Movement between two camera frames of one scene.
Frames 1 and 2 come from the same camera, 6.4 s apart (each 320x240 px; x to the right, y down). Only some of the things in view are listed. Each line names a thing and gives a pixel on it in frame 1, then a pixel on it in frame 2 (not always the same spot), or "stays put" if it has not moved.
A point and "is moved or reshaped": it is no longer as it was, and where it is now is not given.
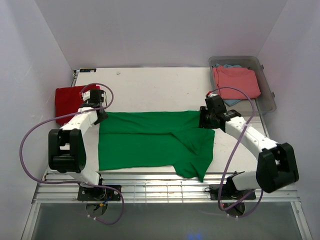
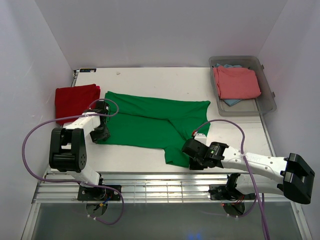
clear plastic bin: (246, 73) stays put
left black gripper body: (102, 117) to (99, 132)
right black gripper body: (205, 118) to (196, 164)
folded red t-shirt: (68, 100) stays put
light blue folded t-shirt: (230, 102) stays put
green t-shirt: (156, 141) is moved or reshaped
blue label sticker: (87, 70) stays put
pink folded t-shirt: (239, 78) stays put
